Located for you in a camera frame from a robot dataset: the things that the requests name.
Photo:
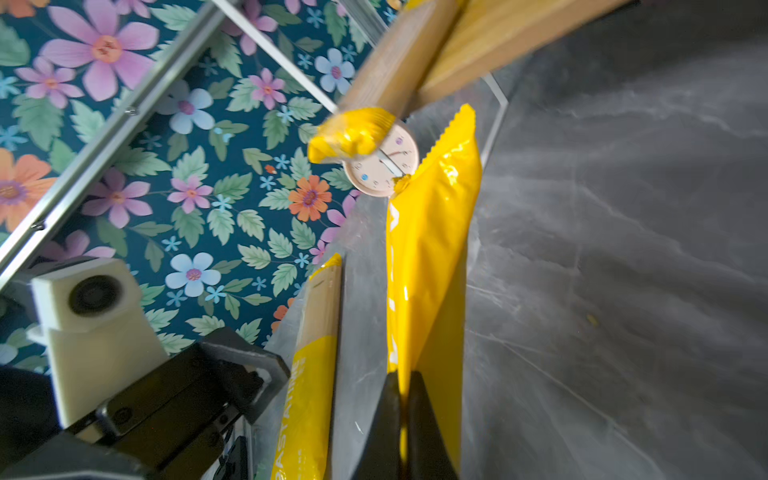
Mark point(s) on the yellow wooden two-tier shelf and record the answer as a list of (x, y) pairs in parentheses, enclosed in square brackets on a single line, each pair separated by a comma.
[(488, 36)]

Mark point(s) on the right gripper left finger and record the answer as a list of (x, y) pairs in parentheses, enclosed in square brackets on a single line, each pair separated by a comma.
[(380, 458)]

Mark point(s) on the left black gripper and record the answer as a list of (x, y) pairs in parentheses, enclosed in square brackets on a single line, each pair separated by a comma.
[(169, 424)]

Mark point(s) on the yellow pasta bag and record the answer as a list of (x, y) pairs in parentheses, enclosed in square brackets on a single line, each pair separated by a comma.
[(427, 227), (387, 82), (302, 448)]

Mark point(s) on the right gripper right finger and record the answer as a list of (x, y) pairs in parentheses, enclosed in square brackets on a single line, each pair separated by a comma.
[(427, 456)]

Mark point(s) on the pink round alarm clock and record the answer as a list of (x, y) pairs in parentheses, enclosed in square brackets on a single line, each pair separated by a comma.
[(377, 174)]

